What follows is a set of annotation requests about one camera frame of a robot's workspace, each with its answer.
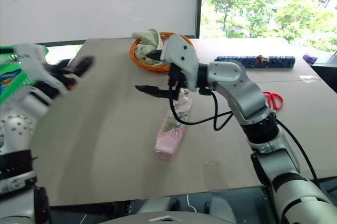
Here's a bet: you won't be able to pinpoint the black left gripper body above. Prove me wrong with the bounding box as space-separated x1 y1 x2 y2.
33 66 73 101

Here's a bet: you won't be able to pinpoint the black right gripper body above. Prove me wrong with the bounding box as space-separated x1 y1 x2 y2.
167 62 189 91

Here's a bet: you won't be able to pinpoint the blue snack package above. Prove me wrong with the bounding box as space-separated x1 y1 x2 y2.
0 66 23 95

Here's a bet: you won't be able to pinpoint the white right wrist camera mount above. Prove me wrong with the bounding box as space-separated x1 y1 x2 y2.
160 34 201 93

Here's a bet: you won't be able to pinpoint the white roller blind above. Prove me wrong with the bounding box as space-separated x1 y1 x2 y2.
0 0 200 46

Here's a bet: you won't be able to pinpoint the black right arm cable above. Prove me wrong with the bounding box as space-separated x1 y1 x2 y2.
168 86 320 186

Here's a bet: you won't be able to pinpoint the red scissors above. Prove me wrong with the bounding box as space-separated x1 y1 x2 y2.
263 91 285 111

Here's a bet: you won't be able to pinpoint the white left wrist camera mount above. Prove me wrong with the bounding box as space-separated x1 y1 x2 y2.
14 44 65 95

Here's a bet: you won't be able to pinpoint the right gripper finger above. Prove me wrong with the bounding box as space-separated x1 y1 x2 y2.
145 49 164 62
135 84 175 100

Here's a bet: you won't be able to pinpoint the orange round basket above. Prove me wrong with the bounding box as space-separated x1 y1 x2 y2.
129 32 196 73

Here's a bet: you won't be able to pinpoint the pale green cloth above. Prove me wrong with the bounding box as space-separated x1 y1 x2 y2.
131 28 166 66

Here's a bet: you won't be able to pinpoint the small purple object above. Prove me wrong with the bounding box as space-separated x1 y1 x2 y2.
302 53 317 64

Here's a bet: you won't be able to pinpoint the green plastic basket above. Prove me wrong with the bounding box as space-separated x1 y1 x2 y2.
0 45 51 105

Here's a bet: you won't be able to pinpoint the pink floral clear-top box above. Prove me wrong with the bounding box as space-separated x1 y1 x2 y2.
153 87 195 162

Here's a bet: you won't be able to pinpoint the dark rounded grey shape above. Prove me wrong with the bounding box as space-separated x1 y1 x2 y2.
209 195 237 224

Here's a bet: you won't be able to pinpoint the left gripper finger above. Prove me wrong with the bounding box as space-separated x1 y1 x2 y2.
62 75 80 91
68 55 96 77

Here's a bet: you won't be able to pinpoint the long blue patterned box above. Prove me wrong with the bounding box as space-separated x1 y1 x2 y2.
214 55 295 70

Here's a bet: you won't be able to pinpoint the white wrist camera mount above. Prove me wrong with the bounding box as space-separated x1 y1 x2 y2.
160 34 201 93
14 44 65 95

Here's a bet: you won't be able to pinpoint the dark side cabinet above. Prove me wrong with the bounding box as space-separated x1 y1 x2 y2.
310 50 337 93

